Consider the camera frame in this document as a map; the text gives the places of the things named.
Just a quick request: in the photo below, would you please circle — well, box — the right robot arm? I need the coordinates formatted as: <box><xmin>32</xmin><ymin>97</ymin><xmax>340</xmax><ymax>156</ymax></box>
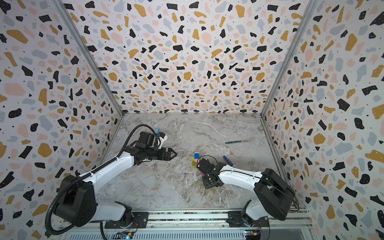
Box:
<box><xmin>197</xmin><ymin>163</ymin><xmax>295</xmax><ymax>225</ymax></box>

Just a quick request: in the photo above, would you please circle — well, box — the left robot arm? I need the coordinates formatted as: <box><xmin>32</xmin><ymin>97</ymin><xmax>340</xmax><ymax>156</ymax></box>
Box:
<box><xmin>52</xmin><ymin>146</ymin><xmax>177</xmax><ymax>228</ymax></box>

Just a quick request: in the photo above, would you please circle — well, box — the blue white marker pen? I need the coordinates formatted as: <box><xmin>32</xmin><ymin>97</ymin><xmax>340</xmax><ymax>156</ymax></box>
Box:
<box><xmin>223</xmin><ymin>156</ymin><xmax>236</xmax><ymax>168</ymax></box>

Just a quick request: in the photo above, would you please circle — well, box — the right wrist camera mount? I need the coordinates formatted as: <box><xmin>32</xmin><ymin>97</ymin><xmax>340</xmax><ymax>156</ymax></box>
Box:
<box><xmin>197</xmin><ymin>158</ymin><xmax>215</xmax><ymax>176</ymax></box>

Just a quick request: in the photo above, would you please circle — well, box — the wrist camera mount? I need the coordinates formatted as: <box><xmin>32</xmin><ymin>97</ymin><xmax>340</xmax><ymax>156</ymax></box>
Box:
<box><xmin>197</xmin><ymin>158</ymin><xmax>215</xmax><ymax>176</ymax></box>
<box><xmin>136</xmin><ymin>132</ymin><xmax>168</xmax><ymax>149</ymax></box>

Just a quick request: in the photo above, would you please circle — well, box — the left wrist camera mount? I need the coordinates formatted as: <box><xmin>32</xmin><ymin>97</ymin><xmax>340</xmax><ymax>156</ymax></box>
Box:
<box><xmin>136</xmin><ymin>132</ymin><xmax>168</xmax><ymax>149</ymax></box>

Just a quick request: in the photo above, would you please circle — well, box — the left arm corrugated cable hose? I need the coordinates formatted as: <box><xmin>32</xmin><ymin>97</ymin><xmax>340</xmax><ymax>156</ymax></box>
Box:
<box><xmin>44</xmin><ymin>123</ymin><xmax>158</xmax><ymax>240</ymax></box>

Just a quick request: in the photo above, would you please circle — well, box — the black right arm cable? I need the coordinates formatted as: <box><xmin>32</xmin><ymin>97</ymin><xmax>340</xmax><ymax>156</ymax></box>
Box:
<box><xmin>197</xmin><ymin>155</ymin><xmax>301</xmax><ymax>240</ymax></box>

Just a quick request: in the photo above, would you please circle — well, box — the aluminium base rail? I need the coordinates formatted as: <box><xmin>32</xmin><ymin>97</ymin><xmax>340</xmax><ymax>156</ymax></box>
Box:
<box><xmin>58</xmin><ymin>207</ymin><xmax>314</xmax><ymax>233</ymax></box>

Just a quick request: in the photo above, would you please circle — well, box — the left corner metal post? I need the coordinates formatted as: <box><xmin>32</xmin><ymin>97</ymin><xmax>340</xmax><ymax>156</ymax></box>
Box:
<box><xmin>51</xmin><ymin>1</ymin><xmax>124</xmax><ymax>118</ymax></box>

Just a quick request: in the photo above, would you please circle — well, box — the corner metal post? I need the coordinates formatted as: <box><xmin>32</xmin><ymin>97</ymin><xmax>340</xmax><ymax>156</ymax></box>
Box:
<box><xmin>51</xmin><ymin>1</ymin><xmax>124</xmax><ymax>118</ymax></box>
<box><xmin>261</xmin><ymin>0</ymin><xmax>319</xmax><ymax>118</ymax></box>

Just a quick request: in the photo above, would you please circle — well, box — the right corner metal post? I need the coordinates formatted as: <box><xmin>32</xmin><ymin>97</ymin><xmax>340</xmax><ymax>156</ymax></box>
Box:
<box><xmin>261</xmin><ymin>0</ymin><xmax>319</xmax><ymax>118</ymax></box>

